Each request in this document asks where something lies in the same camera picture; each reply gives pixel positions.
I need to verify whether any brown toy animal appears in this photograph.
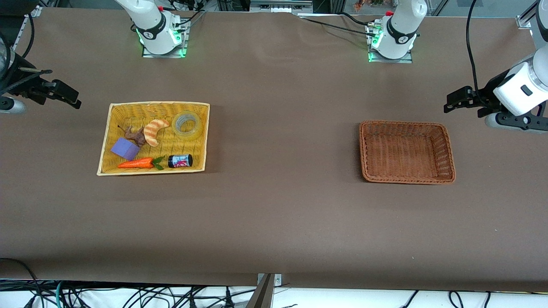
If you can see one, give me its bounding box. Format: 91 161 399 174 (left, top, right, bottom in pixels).
117 125 147 147

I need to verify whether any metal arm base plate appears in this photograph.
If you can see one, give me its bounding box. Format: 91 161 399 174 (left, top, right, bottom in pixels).
141 19 189 58
366 21 414 64

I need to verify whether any yellow wicker basket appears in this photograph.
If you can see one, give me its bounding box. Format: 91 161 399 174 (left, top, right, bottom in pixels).
97 101 211 176

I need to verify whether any toy croissant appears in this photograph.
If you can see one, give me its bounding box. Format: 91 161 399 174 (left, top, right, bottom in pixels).
143 118 170 147

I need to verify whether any clear yellowish tape roll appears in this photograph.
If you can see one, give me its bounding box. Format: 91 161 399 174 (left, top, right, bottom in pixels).
172 110 203 140

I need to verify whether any silver metal box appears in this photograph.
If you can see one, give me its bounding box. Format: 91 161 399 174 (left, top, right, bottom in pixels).
250 0 314 13

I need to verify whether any black cable on table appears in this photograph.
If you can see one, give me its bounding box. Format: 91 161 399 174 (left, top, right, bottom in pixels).
300 12 378 36

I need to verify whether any brown wicker basket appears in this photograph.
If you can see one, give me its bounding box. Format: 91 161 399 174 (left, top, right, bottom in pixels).
359 120 456 185

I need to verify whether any metal table bracket post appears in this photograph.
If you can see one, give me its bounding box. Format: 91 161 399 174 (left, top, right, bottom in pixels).
246 273 283 308

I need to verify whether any small black can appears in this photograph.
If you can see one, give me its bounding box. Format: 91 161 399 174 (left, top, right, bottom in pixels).
168 154 194 169

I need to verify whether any black looped floor cable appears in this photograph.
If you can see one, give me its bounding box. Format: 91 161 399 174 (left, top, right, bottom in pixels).
0 258 43 308

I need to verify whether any orange toy carrot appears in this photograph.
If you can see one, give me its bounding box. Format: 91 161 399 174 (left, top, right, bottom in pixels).
117 157 165 171

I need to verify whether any purple cube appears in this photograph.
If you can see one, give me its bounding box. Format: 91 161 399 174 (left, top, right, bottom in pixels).
110 137 140 161

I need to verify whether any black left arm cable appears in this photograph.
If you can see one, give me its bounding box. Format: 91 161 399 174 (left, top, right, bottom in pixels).
466 0 487 106

